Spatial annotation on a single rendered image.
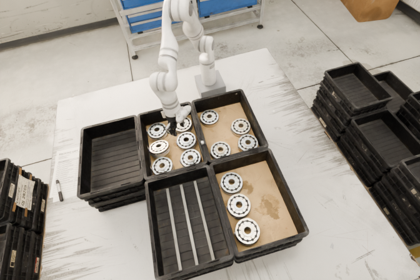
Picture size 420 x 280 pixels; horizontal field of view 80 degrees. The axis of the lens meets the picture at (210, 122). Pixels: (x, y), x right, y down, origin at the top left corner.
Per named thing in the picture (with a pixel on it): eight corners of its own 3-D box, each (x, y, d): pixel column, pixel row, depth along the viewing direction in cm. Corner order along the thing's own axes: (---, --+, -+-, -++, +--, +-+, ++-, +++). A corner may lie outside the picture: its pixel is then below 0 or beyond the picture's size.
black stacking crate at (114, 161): (91, 139, 143) (81, 128, 134) (142, 126, 145) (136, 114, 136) (89, 207, 120) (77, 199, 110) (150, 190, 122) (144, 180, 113)
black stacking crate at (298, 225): (210, 174, 125) (209, 164, 116) (267, 159, 128) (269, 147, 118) (235, 261, 102) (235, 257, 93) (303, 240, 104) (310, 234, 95)
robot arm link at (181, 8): (189, -10, 95) (204, 19, 120) (165, -9, 97) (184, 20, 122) (187, 15, 95) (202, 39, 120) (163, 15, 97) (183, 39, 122)
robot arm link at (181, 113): (180, 124, 103) (178, 115, 98) (159, 114, 107) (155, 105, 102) (192, 109, 107) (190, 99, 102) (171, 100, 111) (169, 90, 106)
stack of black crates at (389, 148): (335, 144, 204) (350, 119, 177) (367, 134, 208) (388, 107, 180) (366, 189, 181) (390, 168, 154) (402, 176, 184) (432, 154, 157)
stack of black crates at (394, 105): (349, 96, 232) (359, 78, 213) (377, 88, 235) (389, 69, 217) (377, 130, 209) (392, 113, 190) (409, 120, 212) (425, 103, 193)
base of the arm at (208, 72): (199, 79, 166) (197, 58, 152) (212, 74, 168) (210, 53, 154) (205, 87, 161) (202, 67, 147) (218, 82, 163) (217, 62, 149)
